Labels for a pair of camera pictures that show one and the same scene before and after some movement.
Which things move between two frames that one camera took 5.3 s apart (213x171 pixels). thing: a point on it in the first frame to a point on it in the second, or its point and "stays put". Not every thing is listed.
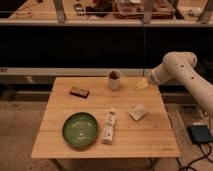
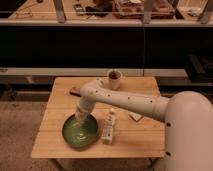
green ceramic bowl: x=80 y=129 stays put
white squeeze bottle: x=108 y=127 stays put
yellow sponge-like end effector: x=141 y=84 to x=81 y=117
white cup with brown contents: x=114 y=76 stays put
